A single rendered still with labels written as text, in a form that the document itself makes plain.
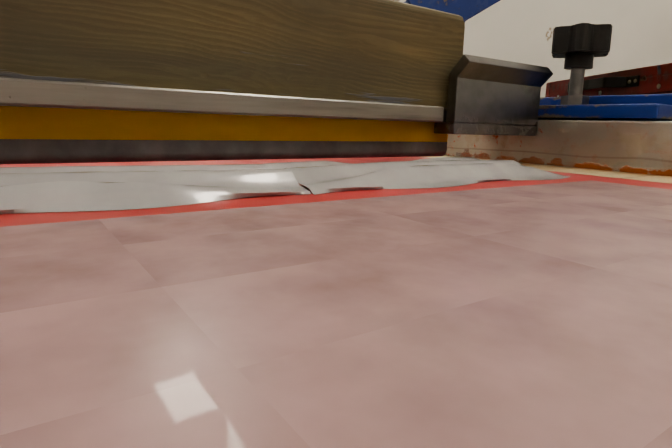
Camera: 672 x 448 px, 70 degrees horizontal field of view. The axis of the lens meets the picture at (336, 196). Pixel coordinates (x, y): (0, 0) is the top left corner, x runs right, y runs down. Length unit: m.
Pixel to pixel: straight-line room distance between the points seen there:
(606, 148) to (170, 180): 0.30
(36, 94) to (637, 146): 0.34
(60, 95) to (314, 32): 0.13
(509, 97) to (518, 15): 2.26
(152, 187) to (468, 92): 0.24
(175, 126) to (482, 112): 0.21
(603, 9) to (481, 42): 0.62
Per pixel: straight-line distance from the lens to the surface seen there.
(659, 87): 1.05
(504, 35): 2.66
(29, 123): 0.25
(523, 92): 0.40
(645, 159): 0.38
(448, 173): 0.24
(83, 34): 0.24
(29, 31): 0.24
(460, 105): 0.34
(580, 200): 0.21
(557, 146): 0.41
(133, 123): 0.25
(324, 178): 0.20
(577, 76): 0.42
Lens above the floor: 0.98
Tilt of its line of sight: 9 degrees down
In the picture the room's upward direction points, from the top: 2 degrees clockwise
